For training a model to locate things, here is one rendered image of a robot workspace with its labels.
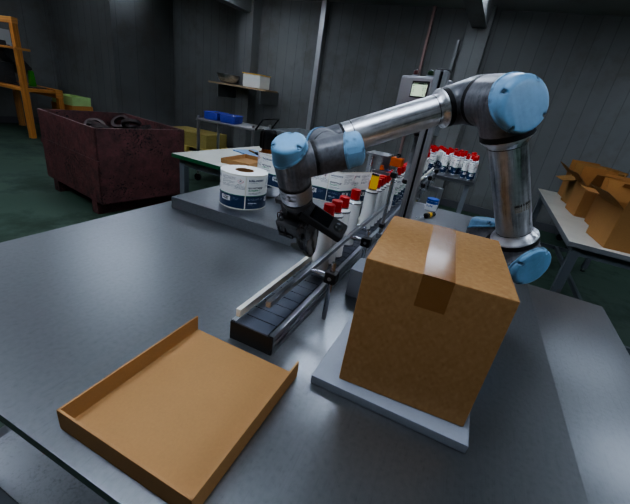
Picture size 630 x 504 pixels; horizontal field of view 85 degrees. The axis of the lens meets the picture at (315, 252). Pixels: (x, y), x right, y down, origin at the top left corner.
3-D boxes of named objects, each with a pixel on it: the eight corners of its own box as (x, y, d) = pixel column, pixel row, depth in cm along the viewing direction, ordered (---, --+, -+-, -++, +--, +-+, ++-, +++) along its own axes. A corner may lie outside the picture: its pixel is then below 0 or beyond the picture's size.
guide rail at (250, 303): (370, 210, 167) (371, 206, 166) (373, 211, 167) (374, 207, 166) (234, 315, 75) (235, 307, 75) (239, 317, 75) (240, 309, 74)
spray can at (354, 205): (341, 239, 130) (352, 186, 122) (354, 243, 129) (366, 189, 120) (336, 243, 126) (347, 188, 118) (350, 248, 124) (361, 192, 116)
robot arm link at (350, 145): (349, 125, 79) (302, 135, 78) (365, 130, 70) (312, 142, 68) (353, 159, 83) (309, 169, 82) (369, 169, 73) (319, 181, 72)
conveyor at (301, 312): (391, 200, 219) (393, 193, 217) (408, 204, 216) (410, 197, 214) (229, 337, 78) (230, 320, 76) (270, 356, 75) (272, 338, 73)
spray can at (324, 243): (314, 262, 109) (325, 200, 100) (330, 267, 107) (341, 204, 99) (307, 268, 104) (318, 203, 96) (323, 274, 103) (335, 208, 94)
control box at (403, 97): (407, 129, 144) (419, 79, 137) (438, 136, 131) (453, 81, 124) (389, 127, 139) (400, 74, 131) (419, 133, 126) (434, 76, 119)
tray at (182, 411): (196, 329, 79) (196, 315, 78) (296, 376, 71) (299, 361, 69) (60, 428, 54) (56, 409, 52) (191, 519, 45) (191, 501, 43)
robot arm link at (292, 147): (315, 146, 67) (272, 155, 66) (319, 189, 75) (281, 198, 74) (305, 125, 72) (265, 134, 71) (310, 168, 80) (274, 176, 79)
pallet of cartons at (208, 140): (230, 154, 728) (231, 135, 713) (203, 156, 662) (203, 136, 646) (189, 143, 770) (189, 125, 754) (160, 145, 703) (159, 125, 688)
